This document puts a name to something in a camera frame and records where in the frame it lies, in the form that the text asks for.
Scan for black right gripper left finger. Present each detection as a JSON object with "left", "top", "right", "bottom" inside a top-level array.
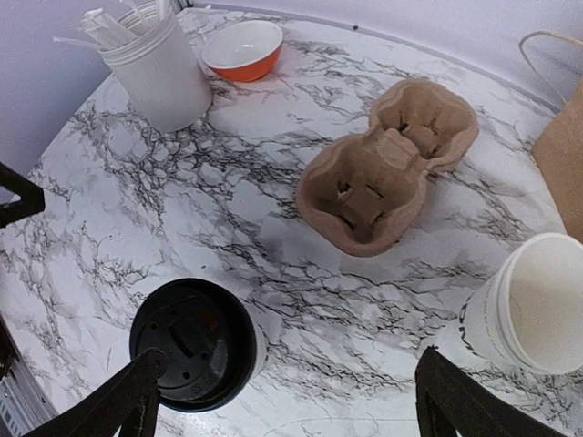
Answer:
[{"left": 29, "top": 349, "right": 162, "bottom": 436}]

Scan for white utensil holder cup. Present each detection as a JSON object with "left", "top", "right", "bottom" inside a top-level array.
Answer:
[{"left": 99, "top": 3, "right": 212, "bottom": 132}]

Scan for orange white bowl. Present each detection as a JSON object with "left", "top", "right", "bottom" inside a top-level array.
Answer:
[{"left": 201, "top": 20, "right": 283, "bottom": 83}]

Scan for cardboard cup carrier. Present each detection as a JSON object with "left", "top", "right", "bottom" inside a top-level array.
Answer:
[{"left": 296, "top": 79, "right": 479, "bottom": 258}]

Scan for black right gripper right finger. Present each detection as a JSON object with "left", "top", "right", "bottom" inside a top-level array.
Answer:
[{"left": 414, "top": 346, "right": 520, "bottom": 437}]

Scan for brown paper bag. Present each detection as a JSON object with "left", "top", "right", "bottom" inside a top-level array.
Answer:
[{"left": 532, "top": 86, "right": 583, "bottom": 241}]

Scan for white plastic utensils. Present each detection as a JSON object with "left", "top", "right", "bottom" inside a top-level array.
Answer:
[{"left": 52, "top": 1, "right": 173, "bottom": 51}]

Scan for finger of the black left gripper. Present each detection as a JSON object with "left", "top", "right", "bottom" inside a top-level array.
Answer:
[{"left": 0, "top": 163, "right": 45, "bottom": 228}]

